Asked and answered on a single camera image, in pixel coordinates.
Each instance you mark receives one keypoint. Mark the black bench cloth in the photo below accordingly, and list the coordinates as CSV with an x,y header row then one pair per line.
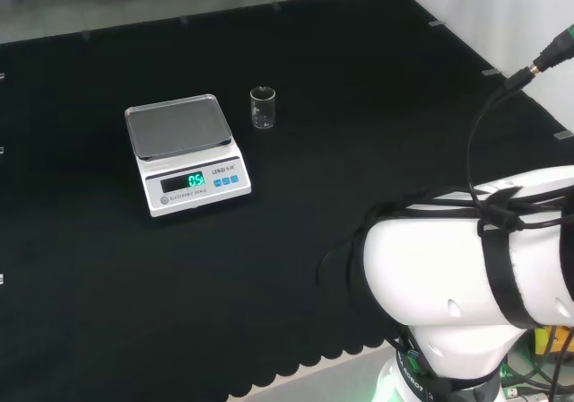
x,y
314,173

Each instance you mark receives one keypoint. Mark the white electronic balance steel pan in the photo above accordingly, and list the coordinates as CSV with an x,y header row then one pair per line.
x,y
188,159

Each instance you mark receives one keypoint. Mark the small clear glass beaker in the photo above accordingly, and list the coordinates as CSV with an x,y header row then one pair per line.
x,y
263,108

